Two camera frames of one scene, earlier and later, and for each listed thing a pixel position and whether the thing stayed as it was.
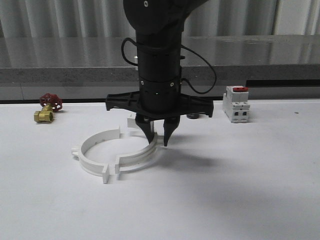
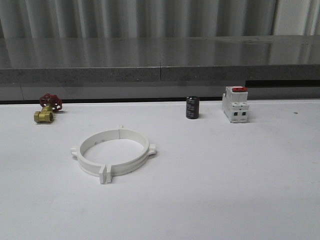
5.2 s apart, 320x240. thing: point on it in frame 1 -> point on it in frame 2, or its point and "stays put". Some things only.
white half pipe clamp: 89,165 stays put
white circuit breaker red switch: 236,104 stays put
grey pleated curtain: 105,18 stays put
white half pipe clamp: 156,142 -> 121,169
